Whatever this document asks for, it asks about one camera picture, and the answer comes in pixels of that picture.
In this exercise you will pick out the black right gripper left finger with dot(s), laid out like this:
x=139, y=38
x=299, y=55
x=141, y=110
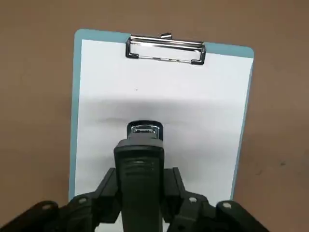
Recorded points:
x=79, y=212

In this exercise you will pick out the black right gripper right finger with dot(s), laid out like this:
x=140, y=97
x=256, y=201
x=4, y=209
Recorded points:
x=198, y=212

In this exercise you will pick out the black stapler with red end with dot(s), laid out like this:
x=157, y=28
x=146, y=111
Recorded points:
x=138, y=169

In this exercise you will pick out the white paper sheet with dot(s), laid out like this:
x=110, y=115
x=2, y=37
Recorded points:
x=164, y=91

